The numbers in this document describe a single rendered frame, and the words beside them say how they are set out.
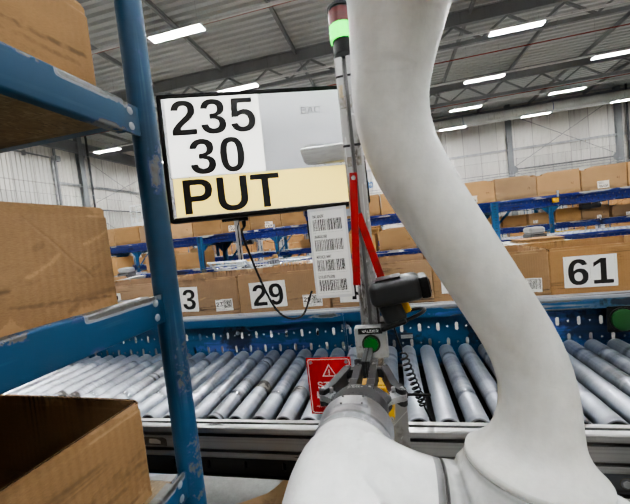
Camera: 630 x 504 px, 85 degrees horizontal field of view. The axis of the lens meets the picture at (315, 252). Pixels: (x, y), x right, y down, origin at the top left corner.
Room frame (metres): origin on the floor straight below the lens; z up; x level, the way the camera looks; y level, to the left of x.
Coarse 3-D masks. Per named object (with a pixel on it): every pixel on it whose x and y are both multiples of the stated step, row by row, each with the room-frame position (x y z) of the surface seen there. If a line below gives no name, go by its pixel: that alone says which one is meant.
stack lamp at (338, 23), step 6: (336, 6) 0.73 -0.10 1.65; (342, 6) 0.73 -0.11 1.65; (330, 12) 0.74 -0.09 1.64; (336, 12) 0.73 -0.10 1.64; (342, 12) 0.73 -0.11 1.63; (330, 18) 0.74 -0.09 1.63; (336, 18) 0.73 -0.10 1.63; (342, 18) 0.73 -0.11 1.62; (330, 24) 0.74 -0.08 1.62; (336, 24) 0.73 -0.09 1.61; (342, 24) 0.73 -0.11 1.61; (330, 30) 0.75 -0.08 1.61; (336, 30) 0.73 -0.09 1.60; (342, 30) 0.73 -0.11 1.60; (348, 30) 0.73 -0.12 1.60; (330, 36) 0.75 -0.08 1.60; (336, 36) 0.73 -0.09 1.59
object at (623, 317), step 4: (616, 312) 1.08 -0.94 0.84; (620, 312) 1.08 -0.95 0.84; (624, 312) 1.07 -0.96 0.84; (628, 312) 1.07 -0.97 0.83; (612, 316) 1.09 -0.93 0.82; (616, 316) 1.08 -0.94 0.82; (620, 316) 1.08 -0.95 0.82; (624, 316) 1.07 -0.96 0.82; (628, 316) 1.07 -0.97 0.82; (612, 320) 1.08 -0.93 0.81; (616, 320) 1.08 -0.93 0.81; (620, 320) 1.08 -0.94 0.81; (624, 320) 1.07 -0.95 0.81; (628, 320) 1.07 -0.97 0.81; (612, 324) 1.09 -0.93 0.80; (616, 324) 1.08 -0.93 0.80; (620, 324) 1.08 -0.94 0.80; (624, 324) 1.07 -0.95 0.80; (628, 324) 1.07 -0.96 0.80; (620, 328) 1.08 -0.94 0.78; (624, 328) 1.08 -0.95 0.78; (628, 328) 1.07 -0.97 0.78
